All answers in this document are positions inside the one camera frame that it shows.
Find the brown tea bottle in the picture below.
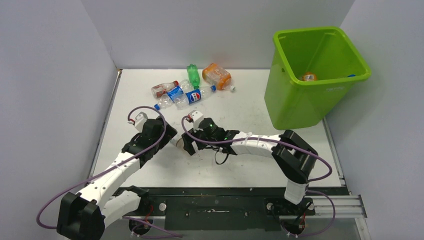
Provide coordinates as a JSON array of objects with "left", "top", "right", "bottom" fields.
[{"left": 169, "top": 134, "right": 184, "bottom": 149}]

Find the blue label crushed bottle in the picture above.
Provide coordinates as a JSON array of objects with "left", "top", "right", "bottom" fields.
[{"left": 153, "top": 79, "right": 194, "bottom": 110}]

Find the pepsi bottle blue cap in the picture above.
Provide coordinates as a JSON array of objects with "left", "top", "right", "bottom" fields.
[{"left": 174, "top": 85, "right": 217, "bottom": 110}]

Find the small orange juice bottle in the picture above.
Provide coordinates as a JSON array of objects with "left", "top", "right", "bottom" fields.
[{"left": 300, "top": 72, "right": 318, "bottom": 82}]

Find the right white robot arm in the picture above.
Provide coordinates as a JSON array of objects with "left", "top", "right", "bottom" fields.
[{"left": 181, "top": 117, "right": 318, "bottom": 214}]

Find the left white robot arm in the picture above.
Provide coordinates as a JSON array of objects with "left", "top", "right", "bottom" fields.
[{"left": 56, "top": 116, "right": 178, "bottom": 240}]

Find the green plastic bin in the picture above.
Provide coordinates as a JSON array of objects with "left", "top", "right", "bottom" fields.
[{"left": 264, "top": 26, "right": 372, "bottom": 130}]

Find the crushed red label bottle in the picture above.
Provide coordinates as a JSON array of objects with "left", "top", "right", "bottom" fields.
[{"left": 151, "top": 80, "right": 179, "bottom": 99}]

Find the large orange tea bottle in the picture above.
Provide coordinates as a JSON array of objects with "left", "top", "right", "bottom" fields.
[{"left": 202, "top": 63, "right": 236, "bottom": 92}]

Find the green soda bottle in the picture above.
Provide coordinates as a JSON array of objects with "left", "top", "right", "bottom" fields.
[{"left": 186, "top": 64, "right": 200, "bottom": 89}]

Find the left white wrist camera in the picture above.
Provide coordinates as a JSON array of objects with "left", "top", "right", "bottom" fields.
[{"left": 128, "top": 111, "right": 148, "bottom": 133}]

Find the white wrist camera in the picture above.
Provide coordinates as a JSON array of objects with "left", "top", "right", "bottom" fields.
[
  {"left": 187, "top": 110, "right": 204, "bottom": 131},
  {"left": 128, "top": 111, "right": 148, "bottom": 133}
]

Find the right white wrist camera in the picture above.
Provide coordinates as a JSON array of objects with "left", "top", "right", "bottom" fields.
[{"left": 187, "top": 110, "right": 204, "bottom": 131}]

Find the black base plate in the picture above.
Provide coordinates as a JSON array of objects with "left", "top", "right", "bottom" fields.
[{"left": 128, "top": 187, "right": 316, "bottom": 231}]

